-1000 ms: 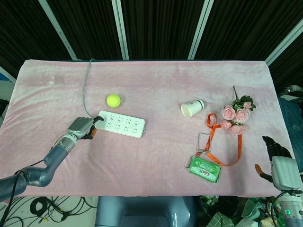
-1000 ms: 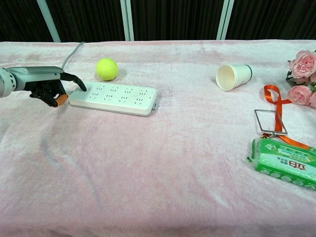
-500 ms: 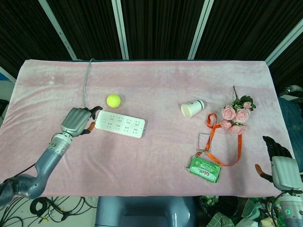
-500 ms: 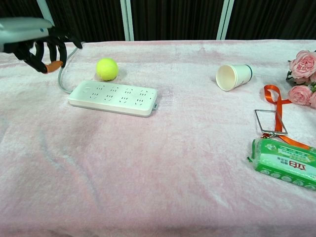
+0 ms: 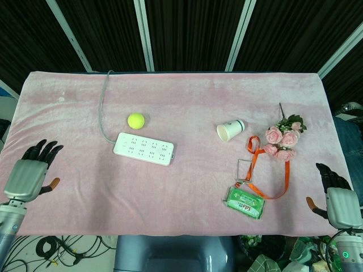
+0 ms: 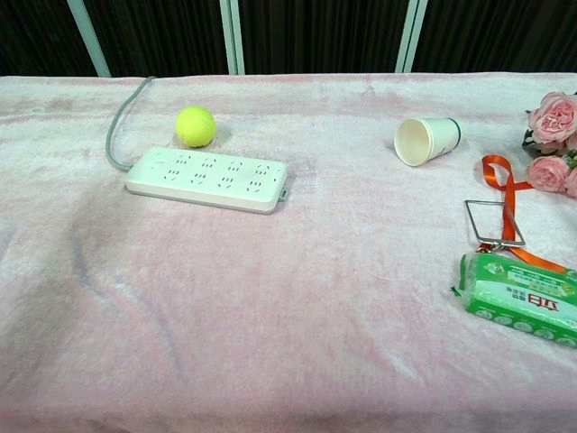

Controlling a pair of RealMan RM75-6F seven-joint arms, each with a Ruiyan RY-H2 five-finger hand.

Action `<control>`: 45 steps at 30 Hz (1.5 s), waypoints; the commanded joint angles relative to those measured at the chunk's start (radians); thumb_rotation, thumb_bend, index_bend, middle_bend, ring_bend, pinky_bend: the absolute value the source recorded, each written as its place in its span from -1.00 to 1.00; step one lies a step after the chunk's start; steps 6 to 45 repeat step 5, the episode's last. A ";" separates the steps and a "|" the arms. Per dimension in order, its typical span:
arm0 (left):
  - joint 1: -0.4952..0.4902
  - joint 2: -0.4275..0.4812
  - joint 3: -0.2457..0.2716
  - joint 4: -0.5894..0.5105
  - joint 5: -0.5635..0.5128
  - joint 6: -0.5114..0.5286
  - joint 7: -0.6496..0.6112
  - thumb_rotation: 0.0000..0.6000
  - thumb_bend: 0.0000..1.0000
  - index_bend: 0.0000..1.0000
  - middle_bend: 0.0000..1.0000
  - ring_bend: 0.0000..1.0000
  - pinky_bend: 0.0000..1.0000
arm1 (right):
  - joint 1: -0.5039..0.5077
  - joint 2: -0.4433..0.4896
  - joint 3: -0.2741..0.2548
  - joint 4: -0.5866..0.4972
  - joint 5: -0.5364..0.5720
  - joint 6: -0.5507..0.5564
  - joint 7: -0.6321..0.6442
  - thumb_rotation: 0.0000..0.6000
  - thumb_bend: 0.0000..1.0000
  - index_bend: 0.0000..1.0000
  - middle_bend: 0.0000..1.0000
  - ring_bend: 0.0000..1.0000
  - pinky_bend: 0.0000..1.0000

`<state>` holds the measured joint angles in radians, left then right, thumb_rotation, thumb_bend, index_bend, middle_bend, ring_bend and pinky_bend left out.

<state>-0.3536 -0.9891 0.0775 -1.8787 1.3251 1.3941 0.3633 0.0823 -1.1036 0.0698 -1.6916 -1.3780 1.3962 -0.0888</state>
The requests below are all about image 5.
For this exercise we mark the white paper cup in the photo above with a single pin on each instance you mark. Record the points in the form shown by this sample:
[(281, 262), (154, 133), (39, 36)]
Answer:
[(230, 129)]

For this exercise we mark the yellow tennis ball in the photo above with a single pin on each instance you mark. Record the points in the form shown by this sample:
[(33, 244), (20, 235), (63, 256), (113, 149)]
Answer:
[(136, 121)]

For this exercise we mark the pink table cloth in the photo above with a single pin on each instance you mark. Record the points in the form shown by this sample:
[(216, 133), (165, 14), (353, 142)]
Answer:
[(181, 170)]

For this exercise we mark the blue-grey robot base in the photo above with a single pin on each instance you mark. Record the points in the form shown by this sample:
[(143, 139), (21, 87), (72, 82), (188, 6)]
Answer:
[(173, 253)]

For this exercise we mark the clear badge holder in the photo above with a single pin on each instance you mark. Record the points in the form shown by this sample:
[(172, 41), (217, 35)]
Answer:
[(244, 170)]

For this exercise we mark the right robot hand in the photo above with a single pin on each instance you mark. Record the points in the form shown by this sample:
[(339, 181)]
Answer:
[(341, 208)]

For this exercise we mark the green checkered cloth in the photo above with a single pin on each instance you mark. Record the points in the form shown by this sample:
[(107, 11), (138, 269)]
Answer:
[(262, 264)]

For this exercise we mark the white power strip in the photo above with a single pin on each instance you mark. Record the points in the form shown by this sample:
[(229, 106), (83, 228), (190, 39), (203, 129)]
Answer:
[(144, 148)]

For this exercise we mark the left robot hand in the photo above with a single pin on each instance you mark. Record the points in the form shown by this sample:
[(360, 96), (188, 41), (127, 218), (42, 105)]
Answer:
[(28, 177)]

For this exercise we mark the green tissue pack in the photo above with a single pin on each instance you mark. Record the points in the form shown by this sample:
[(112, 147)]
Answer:
[(244, 202)]

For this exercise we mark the pink artificial rose bouquet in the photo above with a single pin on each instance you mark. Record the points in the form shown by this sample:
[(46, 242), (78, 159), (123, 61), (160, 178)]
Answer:
[(283, 139)]

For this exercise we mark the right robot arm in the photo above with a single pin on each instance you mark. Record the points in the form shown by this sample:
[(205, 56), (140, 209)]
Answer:
[(348, 250)]

